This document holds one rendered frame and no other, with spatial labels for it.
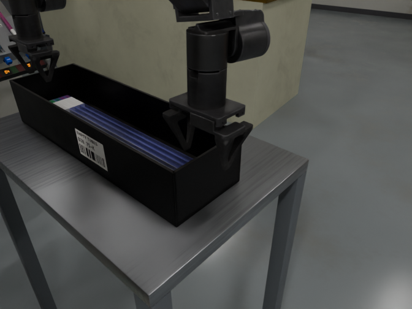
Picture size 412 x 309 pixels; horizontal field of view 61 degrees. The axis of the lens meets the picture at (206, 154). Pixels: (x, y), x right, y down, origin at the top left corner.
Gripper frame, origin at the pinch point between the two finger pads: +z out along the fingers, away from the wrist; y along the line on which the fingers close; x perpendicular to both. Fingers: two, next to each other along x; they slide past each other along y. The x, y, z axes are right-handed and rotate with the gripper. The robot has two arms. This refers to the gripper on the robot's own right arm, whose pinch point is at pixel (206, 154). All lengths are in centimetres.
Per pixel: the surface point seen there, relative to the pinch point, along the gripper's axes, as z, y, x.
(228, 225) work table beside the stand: 10.9, -6.2, 0.9
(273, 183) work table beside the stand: 10.6, -5.4, -13.9
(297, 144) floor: 86, 59, -156
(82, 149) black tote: 6.8, 27.0, 7.6
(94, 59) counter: 65, 261, -133
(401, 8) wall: 60, 140, -619
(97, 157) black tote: 6.3, 21.6, 7.6
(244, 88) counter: 57, 102, -152
